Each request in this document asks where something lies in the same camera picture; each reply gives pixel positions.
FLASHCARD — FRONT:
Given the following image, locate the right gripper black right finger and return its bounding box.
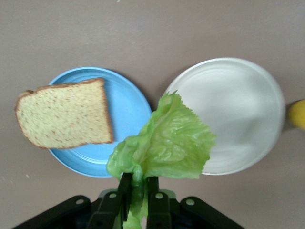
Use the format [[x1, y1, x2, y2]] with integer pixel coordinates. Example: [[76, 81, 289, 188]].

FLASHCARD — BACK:
[[146, 177, 172, 229]]

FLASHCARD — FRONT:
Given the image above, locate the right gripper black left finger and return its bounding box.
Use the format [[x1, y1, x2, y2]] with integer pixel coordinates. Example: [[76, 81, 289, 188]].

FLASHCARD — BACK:
[[88, 173, 133, 229]]

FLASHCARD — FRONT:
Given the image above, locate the green lettuce leaf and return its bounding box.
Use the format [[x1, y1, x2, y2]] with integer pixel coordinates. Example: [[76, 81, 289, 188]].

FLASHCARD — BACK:
[[106, 90, 217, 229]]

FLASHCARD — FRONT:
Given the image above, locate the brown bread slice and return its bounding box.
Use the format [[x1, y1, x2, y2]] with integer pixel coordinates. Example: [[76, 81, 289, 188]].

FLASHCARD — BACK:
[[14, 77, 114, 150]]

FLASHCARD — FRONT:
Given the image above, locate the yellow mustard squeeze bottle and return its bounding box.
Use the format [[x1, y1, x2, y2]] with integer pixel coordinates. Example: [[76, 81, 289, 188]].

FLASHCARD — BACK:
[[287, 99, 305, 131]]

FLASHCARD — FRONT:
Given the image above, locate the blue round plate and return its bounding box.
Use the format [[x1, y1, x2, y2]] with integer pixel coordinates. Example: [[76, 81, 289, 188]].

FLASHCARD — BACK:
[[47, 67, 153, 179]]

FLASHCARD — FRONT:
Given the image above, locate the beige round plate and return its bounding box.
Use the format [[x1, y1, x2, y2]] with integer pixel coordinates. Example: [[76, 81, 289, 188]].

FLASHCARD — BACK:
[[164, 57, 286, 177]]

